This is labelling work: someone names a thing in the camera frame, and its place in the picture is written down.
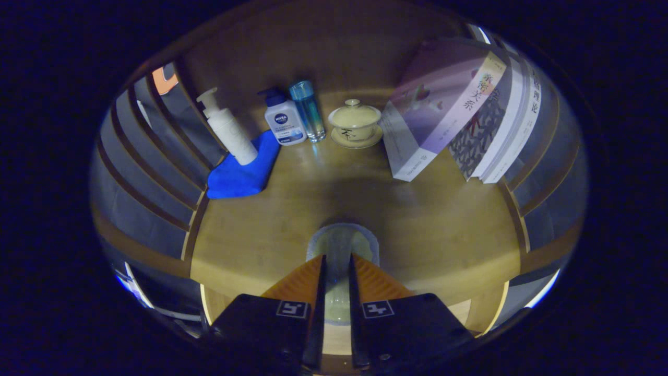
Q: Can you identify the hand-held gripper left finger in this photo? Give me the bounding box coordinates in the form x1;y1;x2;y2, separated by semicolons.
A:
209;254;328;372

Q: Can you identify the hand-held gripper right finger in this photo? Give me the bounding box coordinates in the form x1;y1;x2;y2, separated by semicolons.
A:
349;253;475;369

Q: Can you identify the cream brush with grey pad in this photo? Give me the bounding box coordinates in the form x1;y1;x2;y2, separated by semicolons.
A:
306;223;380;325

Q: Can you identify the wooden countertop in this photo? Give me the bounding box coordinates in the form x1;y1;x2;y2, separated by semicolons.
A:
190;89;522;306

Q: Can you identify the wooden cabinet with slatted shelf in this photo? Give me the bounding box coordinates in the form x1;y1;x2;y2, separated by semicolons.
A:
91;10;588;356

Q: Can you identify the blue folded cloth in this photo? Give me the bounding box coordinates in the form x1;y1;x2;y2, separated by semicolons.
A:
206;130;281;200

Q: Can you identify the white lotion bottle blue cap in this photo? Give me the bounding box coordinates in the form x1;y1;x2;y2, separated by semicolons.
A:
258;87;307;146

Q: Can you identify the cream lidded tea bowl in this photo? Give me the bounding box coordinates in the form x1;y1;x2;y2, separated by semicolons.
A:
328;99;384;150

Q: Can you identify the white pump bottle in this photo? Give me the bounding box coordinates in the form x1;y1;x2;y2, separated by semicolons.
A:
196;87;259;166

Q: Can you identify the teal transparent bottle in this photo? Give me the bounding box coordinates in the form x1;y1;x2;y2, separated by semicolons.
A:
289;80;327;143

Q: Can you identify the grey patterned book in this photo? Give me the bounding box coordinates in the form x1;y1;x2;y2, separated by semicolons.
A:
447;89;504;182

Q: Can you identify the purple and white book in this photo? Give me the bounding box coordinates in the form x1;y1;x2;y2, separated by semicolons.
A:
379;38;508;182

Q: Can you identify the plain white book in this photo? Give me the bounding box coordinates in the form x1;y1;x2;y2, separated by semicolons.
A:
470;57;525;181

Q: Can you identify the white book with black characters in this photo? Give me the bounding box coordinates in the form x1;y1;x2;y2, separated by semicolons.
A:
483;63;543;184

